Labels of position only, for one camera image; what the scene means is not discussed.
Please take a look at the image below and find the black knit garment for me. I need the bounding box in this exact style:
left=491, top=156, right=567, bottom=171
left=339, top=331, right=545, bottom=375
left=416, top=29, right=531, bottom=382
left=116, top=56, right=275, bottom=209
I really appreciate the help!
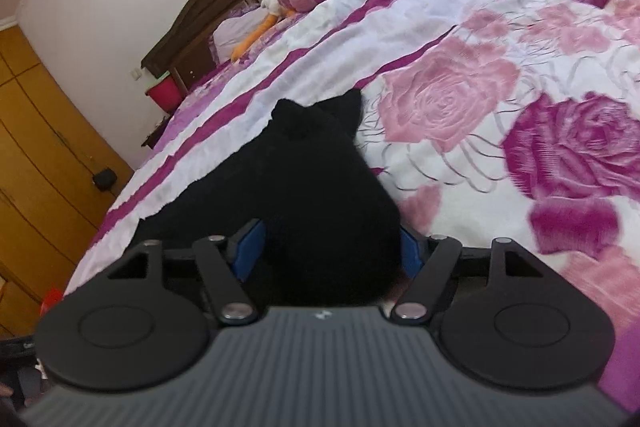
left=130, top=89, right=402, bottom=307

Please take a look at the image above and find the dark wooden nightstand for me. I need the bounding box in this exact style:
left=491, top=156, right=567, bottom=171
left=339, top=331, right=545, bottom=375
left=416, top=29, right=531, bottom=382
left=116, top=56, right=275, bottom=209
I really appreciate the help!
left=141, top=115, right=171, bottom=150

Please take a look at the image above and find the small black hanging pouch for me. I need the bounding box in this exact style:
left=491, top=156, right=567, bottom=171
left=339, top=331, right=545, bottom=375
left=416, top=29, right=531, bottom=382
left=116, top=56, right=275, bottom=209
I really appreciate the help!
left=92, top=168, right=118, bottom=192

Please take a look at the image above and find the red bucket with green rim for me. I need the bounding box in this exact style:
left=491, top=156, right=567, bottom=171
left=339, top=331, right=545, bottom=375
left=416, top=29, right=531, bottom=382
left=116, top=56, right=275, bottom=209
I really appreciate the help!
left=145, top=72, right=184, bottom=114

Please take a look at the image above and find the pink floral striped bedspread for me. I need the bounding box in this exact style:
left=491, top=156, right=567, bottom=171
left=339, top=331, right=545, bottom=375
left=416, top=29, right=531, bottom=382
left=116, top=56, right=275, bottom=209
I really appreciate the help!
left=70, top=0, right=639, bottom=411

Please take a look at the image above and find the wooden wardrobe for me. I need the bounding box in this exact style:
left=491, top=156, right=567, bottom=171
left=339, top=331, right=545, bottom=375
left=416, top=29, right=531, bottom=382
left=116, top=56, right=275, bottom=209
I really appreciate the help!
left=0, top=26, right=132, bottom=339

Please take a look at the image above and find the lilac ruffled pillow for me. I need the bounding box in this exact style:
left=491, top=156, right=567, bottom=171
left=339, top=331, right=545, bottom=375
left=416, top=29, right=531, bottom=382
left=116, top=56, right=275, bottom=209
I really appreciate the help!
left=207, top=3, right=269, bottom=64

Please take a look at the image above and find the white orange plush duck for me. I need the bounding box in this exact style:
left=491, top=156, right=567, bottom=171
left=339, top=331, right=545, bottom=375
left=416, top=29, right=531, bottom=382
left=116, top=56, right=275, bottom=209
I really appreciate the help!
left=230, top=0, right=296, bottom=62

